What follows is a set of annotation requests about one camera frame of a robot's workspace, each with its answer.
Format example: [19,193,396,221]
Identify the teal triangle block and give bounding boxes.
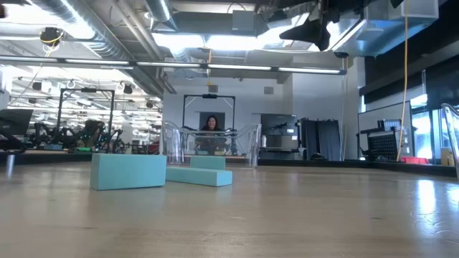
[189,155,227,171]

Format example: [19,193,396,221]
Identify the long teal block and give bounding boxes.
[165,166,234,188]

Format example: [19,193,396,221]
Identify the teal rectangular block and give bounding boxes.
[89,153,168,191]

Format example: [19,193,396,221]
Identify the long ceiling light bar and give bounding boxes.
[0,55,348,76]

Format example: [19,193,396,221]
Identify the white partition panel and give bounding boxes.
[357,101,414,161]

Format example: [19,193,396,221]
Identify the dark shelving unit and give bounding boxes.
[260,113,299,161]

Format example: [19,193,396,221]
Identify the black curtain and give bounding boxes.
[300,118,341,161]

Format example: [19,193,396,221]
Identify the clear plastic bin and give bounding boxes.
[440,102,459,182]
[161,120,263,169]

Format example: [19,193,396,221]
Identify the person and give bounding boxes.
[195,114,230,155]

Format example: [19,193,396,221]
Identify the black perforated cart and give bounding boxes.
[356,119,404,161]

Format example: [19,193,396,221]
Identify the red bin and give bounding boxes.
[400,156,430,165]

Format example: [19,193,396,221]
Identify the tan box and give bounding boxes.
[440,147,455,166]

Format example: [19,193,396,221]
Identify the background robot arms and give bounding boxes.
[27,120,125,153]

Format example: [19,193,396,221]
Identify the black monitor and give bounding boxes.
[0,108,34,151]

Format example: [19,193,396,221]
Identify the silver box duct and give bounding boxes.
[333,0,440,57]

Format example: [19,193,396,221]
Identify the yellow hanging cable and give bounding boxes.
[395,0,410,162]

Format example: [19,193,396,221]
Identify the black gantry frame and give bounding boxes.
[181,93,237,132]
[56,87,116,144]

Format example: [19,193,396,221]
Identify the black aluminium table frame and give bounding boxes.
[0,150,459,178]

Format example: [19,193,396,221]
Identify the ceiling cable reel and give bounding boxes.
[39,27,65,47]

